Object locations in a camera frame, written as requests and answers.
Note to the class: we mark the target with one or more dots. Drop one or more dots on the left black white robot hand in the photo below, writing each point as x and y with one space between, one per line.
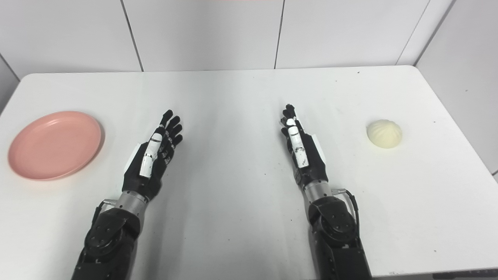
153 171

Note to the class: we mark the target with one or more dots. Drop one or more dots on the cream steamed bun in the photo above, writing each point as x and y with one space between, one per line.
384 133

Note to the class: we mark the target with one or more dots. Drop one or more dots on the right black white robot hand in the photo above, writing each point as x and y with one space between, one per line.
311 163

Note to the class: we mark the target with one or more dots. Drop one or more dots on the pink round plate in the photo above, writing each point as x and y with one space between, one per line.
54 146

